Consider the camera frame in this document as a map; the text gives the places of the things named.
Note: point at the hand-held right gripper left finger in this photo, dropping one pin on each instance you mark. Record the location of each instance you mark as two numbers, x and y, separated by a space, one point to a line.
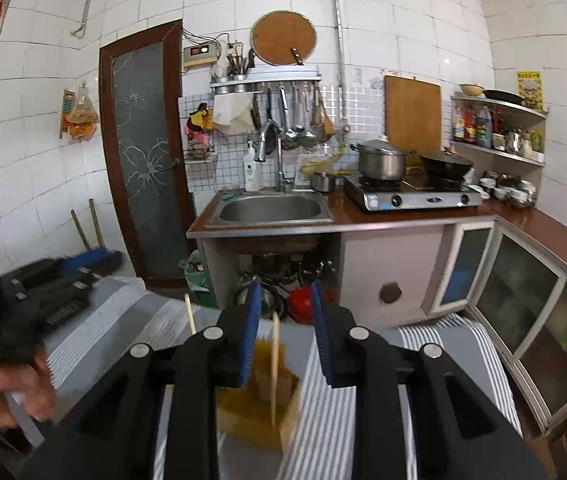
249 340

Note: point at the round wooden board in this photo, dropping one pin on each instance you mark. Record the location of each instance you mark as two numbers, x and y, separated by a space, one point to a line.
281 35

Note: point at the white soap bottle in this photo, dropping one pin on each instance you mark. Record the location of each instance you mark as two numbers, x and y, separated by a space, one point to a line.
252 170

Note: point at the red pot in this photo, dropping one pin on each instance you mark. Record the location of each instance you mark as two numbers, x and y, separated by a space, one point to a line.
304 305

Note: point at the tan bowl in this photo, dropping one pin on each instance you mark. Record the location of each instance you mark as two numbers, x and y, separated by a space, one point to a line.
471 90

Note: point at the metal basins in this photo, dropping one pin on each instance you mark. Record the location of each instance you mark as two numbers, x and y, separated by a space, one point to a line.
268 270

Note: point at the stainless steel sink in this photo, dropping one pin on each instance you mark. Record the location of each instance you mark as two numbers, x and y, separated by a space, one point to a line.
268 208

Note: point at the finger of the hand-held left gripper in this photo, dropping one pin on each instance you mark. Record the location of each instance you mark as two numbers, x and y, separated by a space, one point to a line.
63 302
78 266

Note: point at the steel pot with lid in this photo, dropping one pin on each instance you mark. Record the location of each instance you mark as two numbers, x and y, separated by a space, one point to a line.
381 162

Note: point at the hanging wooden spatula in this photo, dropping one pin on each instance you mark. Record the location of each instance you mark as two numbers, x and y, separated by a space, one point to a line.
326 122

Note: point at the hanging wooden brush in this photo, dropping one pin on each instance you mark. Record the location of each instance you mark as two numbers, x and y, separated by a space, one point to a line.
67 115

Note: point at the hanging plastic bag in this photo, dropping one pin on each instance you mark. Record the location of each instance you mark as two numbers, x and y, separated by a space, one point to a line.
82 117

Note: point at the grey wall controller box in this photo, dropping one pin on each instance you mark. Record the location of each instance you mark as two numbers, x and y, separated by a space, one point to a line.
200 55

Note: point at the person's left hand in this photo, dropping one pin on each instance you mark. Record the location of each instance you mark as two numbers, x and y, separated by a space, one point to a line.
13 390

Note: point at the white hanging cloth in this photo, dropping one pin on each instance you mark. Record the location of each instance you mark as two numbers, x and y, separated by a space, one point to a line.
231 115

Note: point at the yellow perforated utensil holder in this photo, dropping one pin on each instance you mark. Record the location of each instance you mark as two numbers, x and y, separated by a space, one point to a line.
243 420

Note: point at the grey vertical wall pipe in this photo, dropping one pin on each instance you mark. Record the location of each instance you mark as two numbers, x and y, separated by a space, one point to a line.
339 35

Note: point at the black wok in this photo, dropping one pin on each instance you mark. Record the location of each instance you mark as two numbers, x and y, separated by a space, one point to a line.
446 166

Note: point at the black pan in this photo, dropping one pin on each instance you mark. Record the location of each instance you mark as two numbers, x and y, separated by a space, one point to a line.
503 96

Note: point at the metal wall utensil rack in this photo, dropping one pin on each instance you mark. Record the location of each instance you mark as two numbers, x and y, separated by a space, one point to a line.
268 80

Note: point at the red label sauce bottle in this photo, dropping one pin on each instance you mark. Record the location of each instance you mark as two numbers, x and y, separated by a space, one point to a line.
469 125

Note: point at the rectangular wooden cutting board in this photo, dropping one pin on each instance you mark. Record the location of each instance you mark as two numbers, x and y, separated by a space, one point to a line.
413 115

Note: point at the steel gas stove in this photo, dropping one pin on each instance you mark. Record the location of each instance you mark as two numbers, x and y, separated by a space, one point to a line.
413 195

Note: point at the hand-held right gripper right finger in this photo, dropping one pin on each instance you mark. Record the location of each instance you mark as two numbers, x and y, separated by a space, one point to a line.
321 340

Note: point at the grey white striped tablecloth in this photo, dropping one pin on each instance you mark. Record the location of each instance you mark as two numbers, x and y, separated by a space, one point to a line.
328 425

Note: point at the green trash bin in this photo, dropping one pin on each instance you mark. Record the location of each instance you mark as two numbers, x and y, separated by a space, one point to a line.
198 280

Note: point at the pile of small bowls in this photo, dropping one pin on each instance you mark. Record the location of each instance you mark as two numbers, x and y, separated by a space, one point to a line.
508 190

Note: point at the brown door with frosted glass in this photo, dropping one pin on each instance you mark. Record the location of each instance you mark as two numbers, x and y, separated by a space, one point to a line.
138 160

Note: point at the yellow wall poster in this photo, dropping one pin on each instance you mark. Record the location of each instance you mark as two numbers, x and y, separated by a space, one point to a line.
530 90

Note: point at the chrome faucet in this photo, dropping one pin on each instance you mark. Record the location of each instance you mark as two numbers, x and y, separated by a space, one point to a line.
268 140

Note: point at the wooden chopstick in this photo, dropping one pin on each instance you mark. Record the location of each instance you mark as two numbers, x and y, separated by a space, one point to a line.
275 385
190 315

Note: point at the kitchen cabinet with glass doors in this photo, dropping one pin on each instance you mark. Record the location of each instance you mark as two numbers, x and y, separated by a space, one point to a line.
393 260

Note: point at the small steel pot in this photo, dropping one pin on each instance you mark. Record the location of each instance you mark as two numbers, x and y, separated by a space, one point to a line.
324 182

